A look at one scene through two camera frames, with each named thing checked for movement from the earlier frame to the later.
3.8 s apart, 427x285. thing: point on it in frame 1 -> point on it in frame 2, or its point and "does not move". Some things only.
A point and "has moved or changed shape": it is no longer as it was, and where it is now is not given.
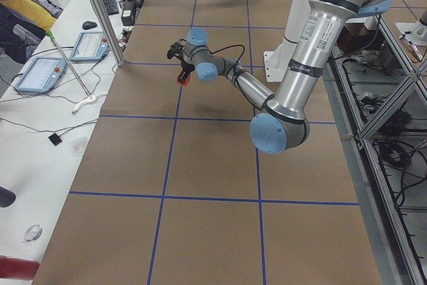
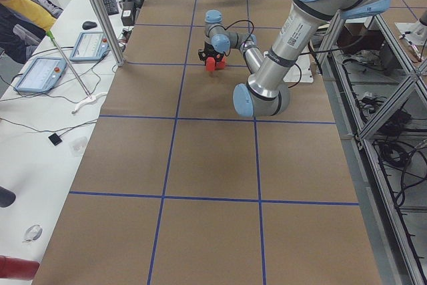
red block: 187,81 has moved or changed shape
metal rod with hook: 91,98 does not move
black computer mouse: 89,25 does not move
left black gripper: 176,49 -> 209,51
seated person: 25,17 does not move
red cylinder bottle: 18,268 does not move
